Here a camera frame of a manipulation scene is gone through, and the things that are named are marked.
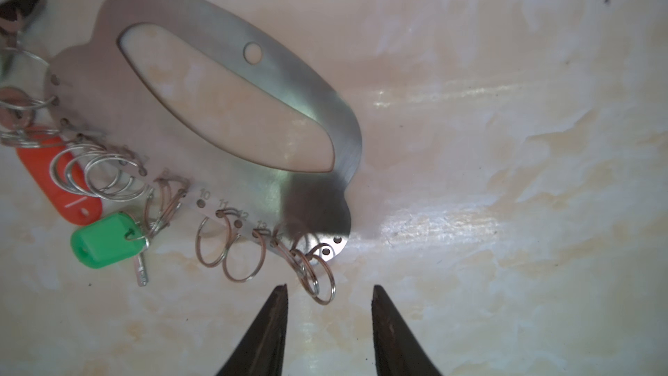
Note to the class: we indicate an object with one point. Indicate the green key tag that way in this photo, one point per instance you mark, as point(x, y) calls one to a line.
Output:
point(109, 240)

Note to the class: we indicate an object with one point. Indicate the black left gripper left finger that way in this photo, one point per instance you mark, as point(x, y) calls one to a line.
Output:
point(262, 349)

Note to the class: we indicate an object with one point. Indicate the red key tag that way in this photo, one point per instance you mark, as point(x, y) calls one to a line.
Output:
point(80, 210)

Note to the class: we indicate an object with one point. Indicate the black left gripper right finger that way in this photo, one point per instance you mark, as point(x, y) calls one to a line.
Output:
point(396, 349)

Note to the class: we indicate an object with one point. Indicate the metal car-shaped key holder plate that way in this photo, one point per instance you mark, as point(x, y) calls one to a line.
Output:
point(186, 88)

